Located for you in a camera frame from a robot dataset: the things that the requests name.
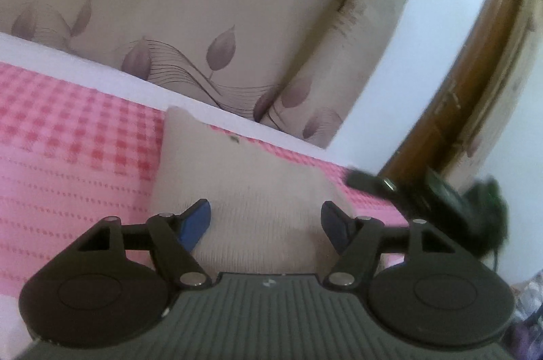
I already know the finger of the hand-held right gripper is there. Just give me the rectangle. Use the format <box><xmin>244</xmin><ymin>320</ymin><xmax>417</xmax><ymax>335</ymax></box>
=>
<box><xmin>344</xmin><ymin>168</ymin><xmax>418</xmax><ymax>221</ymax></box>

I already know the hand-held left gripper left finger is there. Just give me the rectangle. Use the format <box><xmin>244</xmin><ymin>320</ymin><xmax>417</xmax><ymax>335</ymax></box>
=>
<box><xmin>63</xmin><ymin>198</ymin><xmax>213</xmax><ymax>289</ymax></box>

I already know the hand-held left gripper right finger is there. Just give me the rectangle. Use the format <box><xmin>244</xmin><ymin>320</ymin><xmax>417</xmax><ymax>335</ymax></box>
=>
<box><xmin>321</xmin><ymin>200</ymin><xmax>464</xmax><ymax>289</ymax></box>

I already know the brown wooden door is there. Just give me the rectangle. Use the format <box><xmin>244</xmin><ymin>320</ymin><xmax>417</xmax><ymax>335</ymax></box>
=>
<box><xmin>379</xmin><ymin>0</ymin><xmax>529</xmax><ymax>195</ymax></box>

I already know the patterned cloth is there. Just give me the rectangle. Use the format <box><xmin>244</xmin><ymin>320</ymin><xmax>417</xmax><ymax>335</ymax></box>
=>
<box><xmin>507</xmin><ymin>269</ymin><xmax>543</xmax><ymax>360</ymax></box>

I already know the pink checked bed sheet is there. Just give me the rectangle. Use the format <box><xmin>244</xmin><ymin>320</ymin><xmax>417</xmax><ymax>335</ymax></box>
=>
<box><xmin>0</xmin><ymin>32</ymin><xmax>414</xmax><ymax>360</ymax></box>

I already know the beige leaf print curtain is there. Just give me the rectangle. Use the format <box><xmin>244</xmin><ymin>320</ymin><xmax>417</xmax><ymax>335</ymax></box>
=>
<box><xmin>0</xmin><ymin>0</ymin><xmax>448</xmax><ymax>152</ymax></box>

